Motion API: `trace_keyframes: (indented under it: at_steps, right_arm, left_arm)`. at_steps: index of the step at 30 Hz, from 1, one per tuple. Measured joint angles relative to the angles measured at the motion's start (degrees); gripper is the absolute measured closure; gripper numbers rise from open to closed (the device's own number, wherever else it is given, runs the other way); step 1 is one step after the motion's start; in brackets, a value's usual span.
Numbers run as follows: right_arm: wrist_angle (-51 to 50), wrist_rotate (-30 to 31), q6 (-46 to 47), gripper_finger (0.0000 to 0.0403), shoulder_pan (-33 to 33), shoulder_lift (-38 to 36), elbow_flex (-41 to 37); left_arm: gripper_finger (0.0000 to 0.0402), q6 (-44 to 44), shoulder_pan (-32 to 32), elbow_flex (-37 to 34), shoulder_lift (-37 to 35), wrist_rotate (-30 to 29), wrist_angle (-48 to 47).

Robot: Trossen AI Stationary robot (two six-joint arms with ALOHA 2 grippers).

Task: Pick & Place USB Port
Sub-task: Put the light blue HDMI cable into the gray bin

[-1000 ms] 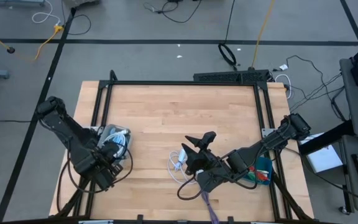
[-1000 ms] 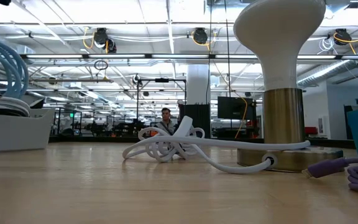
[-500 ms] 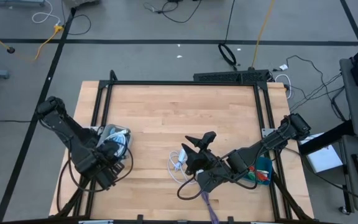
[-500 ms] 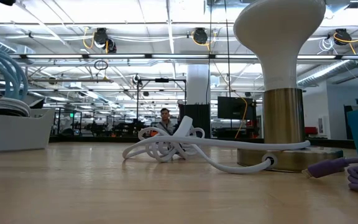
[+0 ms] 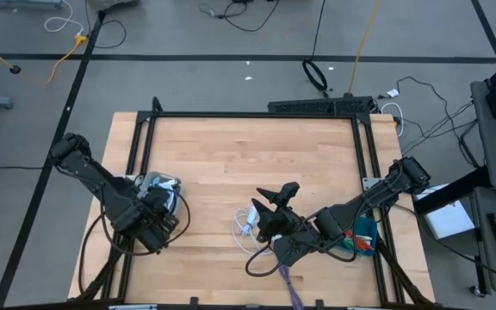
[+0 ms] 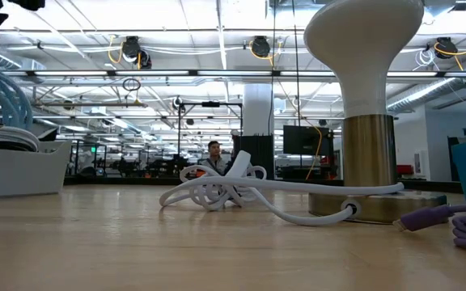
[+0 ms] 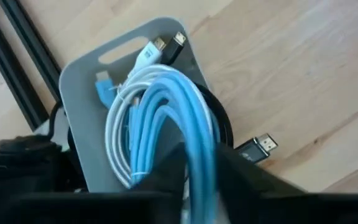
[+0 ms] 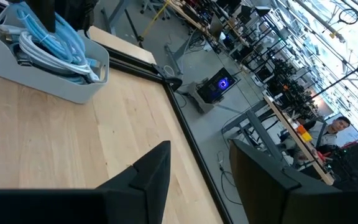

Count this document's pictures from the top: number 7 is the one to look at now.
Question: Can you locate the black aluminium table frame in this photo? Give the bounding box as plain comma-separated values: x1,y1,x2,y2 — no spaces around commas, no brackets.
0,0,63,131

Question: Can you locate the grey plastic bin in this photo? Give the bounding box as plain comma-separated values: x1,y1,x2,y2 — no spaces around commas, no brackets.
58,17,211,194

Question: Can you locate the white USB cable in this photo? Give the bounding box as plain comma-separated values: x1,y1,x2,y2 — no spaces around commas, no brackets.
104,36,217,190

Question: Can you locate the black HDMI cable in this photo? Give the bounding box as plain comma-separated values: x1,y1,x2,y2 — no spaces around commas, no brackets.
159,30,279,166

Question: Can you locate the light blue cable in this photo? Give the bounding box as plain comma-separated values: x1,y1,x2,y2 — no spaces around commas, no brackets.
94,63,222,224

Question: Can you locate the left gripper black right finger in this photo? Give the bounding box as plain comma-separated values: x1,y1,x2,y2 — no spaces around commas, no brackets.
218,142,310,224

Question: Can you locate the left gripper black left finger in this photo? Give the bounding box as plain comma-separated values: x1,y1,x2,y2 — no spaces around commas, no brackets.
135,141,188,224

